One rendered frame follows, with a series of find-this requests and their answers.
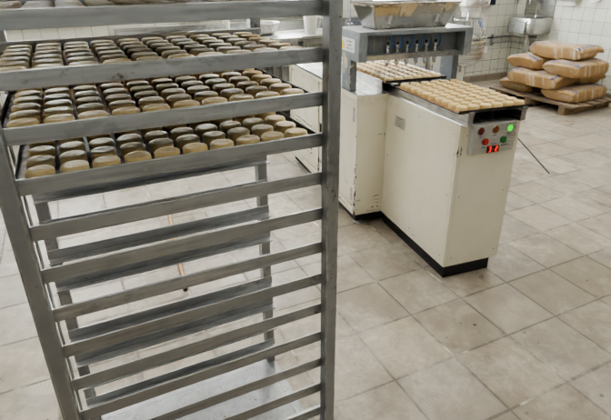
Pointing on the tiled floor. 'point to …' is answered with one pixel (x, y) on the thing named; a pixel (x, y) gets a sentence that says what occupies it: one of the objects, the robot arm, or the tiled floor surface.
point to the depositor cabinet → (348, 142)
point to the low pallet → (555, 101)
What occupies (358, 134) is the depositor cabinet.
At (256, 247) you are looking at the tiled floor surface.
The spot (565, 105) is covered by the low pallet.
